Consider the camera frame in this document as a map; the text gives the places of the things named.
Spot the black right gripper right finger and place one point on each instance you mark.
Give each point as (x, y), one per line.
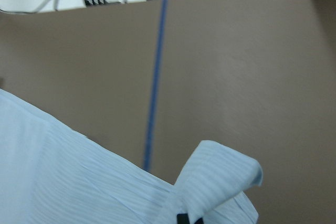
(199, 221)

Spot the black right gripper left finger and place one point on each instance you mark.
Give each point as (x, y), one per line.
(182, 218)

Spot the light blue striped shirt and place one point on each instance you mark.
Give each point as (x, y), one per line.
(53, 174)

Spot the blue tape grid lines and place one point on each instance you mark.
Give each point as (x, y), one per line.
(154, 89)

